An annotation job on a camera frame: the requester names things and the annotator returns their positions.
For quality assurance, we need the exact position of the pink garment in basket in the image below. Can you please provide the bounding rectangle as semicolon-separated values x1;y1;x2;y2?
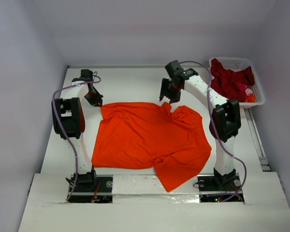
237;82;253;96

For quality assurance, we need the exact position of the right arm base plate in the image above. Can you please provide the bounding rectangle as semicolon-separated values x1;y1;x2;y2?
193;174;245;203

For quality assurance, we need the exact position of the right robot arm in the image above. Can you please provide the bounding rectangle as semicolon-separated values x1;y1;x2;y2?
159;60;241;189

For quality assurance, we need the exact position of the white plastic basket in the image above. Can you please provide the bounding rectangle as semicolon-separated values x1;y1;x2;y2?
209;57;265;108

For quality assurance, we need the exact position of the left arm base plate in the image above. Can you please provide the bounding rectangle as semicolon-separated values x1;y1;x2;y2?
68;175;114;203

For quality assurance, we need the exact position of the orange t shirt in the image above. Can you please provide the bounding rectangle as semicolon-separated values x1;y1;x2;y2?
92;102;211;192

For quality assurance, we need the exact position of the small orange garment in basket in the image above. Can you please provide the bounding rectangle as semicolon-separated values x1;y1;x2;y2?
245;93;256;103

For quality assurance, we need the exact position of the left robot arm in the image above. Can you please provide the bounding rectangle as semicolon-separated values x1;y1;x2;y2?
51;69;103;191

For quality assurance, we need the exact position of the dark red t shirt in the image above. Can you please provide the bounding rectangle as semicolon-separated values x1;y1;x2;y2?
210;58;255;102

